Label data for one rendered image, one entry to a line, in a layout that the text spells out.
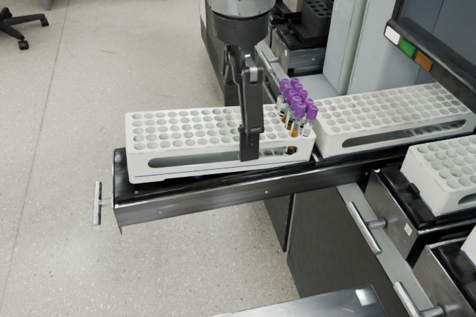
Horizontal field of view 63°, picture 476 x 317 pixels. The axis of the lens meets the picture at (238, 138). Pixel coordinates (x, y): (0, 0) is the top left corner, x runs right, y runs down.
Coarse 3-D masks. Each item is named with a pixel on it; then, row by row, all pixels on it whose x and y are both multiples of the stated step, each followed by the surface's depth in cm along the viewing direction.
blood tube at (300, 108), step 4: (300, 104) 60; (304, 104) 60; (296, 108) 60; (300, 108) 59; (304, 108) 59; (296, 112) 60; (300, 112) 60; (304, 112) 60; (296, 116) 60; (300, 116) 60; (296, 120) 61; (300, 120) 61; (296, 124) 61; (300, 124) 61; (292, 128) 62; (296, 128) 61; (292, 132) 62; (296, 132) 62; (292, 136) 62; (296, 136) 63; (288, 148) 64; (292, 148) 64; (288, 152) 64; (292, 152) 65
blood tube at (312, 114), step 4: (312, 108) 59; (316, 108) 60; (308, 112) 60; (312, 112) 59; (316, 112) 59; (308, 116) 60; (312, 116) 60; (316, 116) 60; (308, 120) 61; (312, 120) 60; (308, 124) 61; (312, 124) 61; (304, 128) 62; (308, 128) 61; (304, 132) 62; (308, 132) 62; (304, 136) 63; (308, 136) 63
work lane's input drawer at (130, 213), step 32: (320, 160) 66; (352, 160) 67; (384, 160) 68; (96, 192) 68; (128, 192) 60; (160, 192) 61; (192, 192) 62; (224, 192) 63; (256, 192) 65; (288, 192) 67; (96, 224) 63; (128, 224) 62
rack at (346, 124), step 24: (360, 96) 71; (384, 96) 73; (408, 96) 72; (432, 96) 71; (336, 120) 67; (360, 120) 66; (384, 120) 67; (408, 120) 67; (432, 120) 67; (456, 120) 72; (336, 144) 65; (360, 144) 70; (384, 144) 68
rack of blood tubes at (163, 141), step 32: (128, 128) 60; (160, 128) 61; (192, 128) 61; (224, 128) 62; (128, 160) 57; (160, 160) 63; (192, 160) 64; (224, 160) 65; (256, 160) 63; (288, 160) 64
